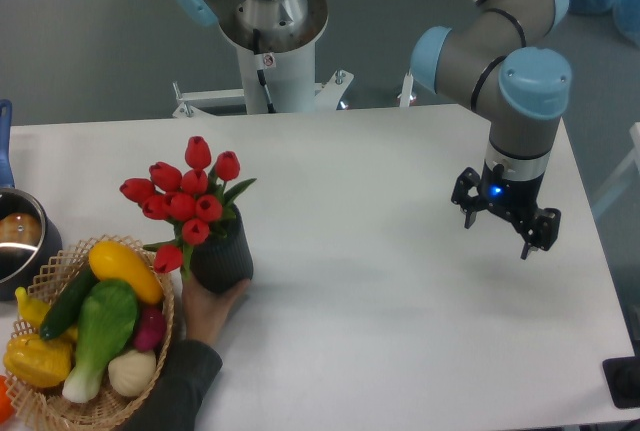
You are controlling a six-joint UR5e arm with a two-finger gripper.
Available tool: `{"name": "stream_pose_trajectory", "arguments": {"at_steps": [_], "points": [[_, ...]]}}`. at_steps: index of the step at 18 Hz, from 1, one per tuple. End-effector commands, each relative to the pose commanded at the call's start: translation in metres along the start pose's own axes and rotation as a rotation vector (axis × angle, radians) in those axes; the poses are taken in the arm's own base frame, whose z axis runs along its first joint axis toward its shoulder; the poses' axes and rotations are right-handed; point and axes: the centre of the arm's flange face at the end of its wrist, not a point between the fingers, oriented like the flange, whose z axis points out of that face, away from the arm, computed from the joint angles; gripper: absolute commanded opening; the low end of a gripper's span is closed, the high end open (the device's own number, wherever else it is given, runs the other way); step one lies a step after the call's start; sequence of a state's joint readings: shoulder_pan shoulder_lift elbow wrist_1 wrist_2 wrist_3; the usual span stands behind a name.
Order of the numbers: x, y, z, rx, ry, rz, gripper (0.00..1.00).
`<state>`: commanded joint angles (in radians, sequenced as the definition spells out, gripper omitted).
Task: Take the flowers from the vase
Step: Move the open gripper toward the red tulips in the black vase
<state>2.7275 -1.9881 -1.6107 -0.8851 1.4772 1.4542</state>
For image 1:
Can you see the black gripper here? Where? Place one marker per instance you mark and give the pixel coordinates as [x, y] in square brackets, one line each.
[512, 201]

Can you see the dark grey ribbed vase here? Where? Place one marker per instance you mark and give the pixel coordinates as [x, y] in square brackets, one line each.
[219, 264]

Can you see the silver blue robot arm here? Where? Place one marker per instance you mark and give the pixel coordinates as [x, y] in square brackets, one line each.
[495, 70]

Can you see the dark grey sleeved forearm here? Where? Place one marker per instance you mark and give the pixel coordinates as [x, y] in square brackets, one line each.
[173, 404]

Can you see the person's hand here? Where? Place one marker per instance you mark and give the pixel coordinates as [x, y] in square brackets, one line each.
[205, 313]

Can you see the black device at table edge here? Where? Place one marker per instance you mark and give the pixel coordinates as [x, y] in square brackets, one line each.
[622, 377]

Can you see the red tulip bouquet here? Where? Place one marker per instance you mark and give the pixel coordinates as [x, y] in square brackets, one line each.
[196, 203]

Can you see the yellow squash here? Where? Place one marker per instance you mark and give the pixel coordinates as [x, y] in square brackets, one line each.
[114, 260]

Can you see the white garlic bulb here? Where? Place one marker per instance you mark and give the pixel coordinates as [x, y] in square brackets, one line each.
[131, 372]

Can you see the green bok choy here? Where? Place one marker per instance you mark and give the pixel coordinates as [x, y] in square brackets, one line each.
[106, 322]

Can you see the dark green cucumber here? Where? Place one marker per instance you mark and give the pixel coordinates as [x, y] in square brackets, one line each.
[75, 291]

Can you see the yellow banana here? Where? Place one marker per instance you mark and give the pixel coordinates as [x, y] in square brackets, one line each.
[32, 308]

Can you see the yellow corn cob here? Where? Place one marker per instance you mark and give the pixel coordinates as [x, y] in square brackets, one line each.
[41, 364]

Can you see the orange fruit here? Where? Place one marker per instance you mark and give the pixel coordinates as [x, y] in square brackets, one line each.
[6, 407]

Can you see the white frame at right edge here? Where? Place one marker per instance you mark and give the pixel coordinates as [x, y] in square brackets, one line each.
[619, 180]

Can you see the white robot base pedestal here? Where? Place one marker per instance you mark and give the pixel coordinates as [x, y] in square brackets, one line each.
[275, 44]

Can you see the dark pot with blue handle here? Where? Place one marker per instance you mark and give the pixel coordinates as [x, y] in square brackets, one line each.
[28, 236]

